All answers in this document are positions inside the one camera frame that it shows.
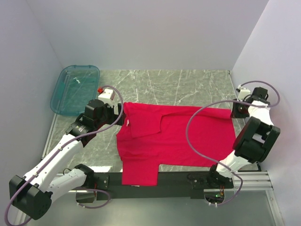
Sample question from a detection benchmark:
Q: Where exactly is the red t shirt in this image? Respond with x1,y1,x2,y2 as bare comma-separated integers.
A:
117,102,236,186

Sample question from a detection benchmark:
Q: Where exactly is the teal transparent plastic bin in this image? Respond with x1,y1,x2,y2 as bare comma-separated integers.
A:
50,65,100,117

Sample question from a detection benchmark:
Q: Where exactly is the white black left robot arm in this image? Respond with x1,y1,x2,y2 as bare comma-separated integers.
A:
9,99,124,220

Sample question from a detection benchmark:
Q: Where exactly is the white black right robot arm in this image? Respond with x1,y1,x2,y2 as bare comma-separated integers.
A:
206,87,281,188

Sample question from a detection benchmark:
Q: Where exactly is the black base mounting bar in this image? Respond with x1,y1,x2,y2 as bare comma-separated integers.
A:
81,171,234,199

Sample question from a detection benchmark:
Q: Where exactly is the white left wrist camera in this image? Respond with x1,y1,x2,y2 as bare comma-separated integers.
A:
97,87,115,105

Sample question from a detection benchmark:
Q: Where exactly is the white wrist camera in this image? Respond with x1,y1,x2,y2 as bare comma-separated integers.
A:
236,85,251,101
97,87,115,105

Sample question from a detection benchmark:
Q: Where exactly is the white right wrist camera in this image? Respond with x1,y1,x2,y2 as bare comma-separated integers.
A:
236,85,251,101

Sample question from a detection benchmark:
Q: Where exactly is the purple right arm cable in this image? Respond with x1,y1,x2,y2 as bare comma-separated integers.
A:
185,80,280,206

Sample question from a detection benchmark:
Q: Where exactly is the aluminium frame rail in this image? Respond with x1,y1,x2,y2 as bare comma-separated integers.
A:
13,113,285,226

